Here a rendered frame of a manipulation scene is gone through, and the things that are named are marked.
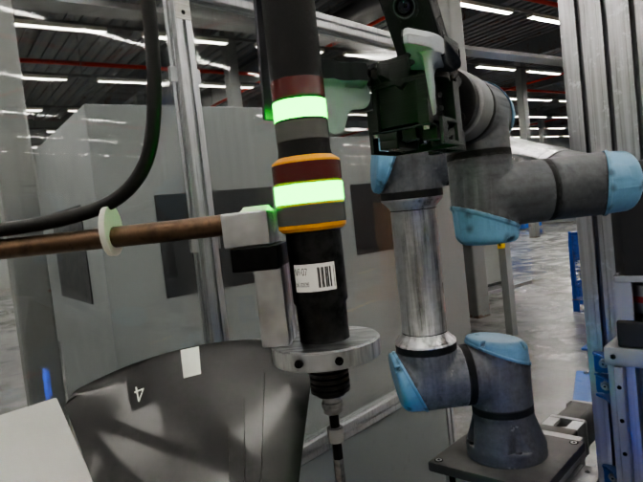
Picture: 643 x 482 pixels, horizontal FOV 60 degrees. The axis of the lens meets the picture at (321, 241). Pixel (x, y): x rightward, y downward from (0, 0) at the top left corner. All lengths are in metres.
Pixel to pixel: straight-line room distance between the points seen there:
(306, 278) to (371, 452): 1.30
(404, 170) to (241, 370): 0.59
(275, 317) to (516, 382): 0.82
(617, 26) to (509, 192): 0.59
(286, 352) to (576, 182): 0.46
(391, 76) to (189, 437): 0.35
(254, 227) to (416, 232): 0.71
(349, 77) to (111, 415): 0.36
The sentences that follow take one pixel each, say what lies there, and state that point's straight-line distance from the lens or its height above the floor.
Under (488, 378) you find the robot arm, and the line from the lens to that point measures 1.11.
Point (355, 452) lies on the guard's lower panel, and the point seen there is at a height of 0.91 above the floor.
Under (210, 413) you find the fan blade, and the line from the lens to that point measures 0.51.
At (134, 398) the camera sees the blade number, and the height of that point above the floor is 1.40.
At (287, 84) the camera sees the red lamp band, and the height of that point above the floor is 1.62.
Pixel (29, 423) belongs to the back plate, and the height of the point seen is 1.35.
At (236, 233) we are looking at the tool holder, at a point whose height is 1.54.
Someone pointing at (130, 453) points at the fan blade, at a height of 1.36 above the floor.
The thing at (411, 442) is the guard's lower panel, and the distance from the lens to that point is 1.77.
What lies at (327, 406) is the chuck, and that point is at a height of 1.42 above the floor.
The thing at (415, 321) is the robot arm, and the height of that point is 1.32.
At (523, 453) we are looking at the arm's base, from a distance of 1.16.
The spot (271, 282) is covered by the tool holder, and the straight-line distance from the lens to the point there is 0.35.
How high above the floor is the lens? 1.54
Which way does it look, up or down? 3 degrees down
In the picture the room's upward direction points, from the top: 6 degrees counter-clockwise
